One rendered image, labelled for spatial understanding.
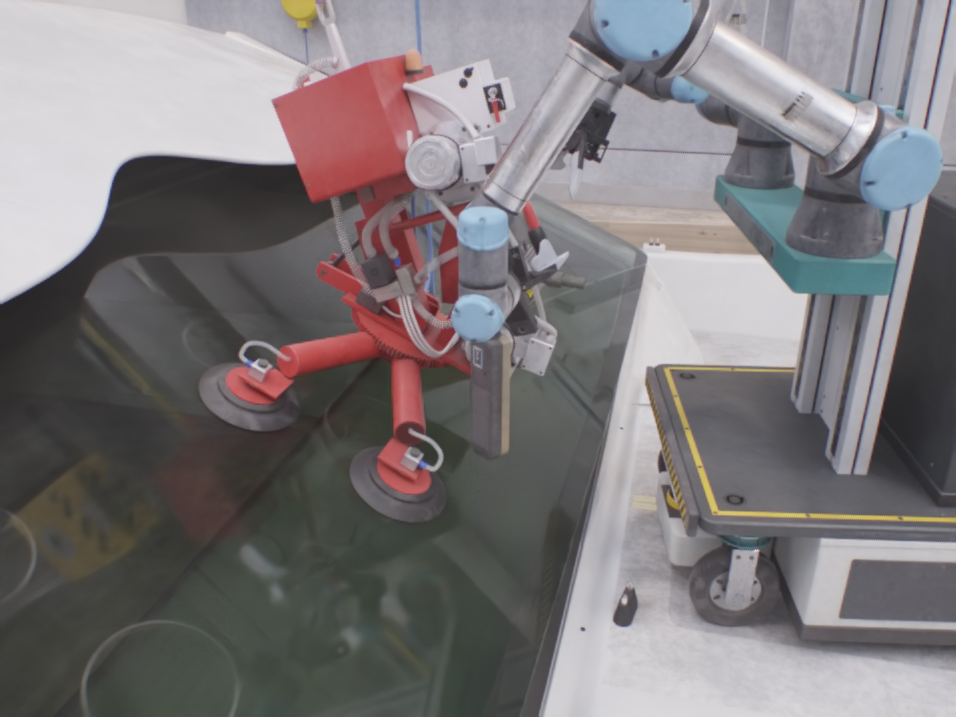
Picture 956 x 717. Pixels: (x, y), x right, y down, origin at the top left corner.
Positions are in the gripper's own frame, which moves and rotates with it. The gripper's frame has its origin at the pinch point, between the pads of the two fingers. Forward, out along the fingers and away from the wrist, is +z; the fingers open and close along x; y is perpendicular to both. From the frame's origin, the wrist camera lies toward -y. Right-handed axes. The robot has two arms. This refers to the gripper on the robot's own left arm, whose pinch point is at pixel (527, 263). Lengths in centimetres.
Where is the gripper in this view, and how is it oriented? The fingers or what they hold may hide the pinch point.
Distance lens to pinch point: 157.3
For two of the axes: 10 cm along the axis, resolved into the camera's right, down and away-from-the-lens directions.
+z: 2.7, -3.9, 8.8
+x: -9.2, 1.7, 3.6
